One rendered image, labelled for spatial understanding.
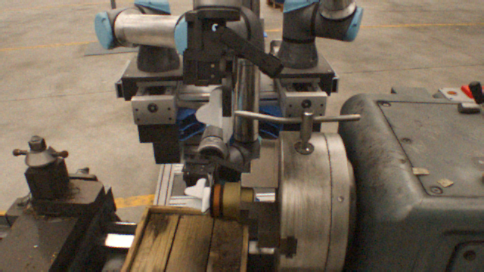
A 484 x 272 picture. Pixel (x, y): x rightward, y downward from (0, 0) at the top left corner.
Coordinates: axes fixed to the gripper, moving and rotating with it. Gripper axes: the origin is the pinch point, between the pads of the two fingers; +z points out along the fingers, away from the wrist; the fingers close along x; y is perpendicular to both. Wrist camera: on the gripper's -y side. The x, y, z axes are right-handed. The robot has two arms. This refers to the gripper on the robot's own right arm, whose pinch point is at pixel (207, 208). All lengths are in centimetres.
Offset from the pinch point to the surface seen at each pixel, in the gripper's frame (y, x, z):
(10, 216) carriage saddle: 60, -18, -12
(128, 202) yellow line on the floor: 77, -108, -126
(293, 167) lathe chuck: -17.2, 13.9, 3.1
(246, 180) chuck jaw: -8.2, 4.6, -4.9
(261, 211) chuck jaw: -11.6, 2.5, 2.7
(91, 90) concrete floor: 176, -107, -300
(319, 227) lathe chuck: -22.2, 6.2, 10.6
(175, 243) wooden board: 10.8, -19.7, -8.3
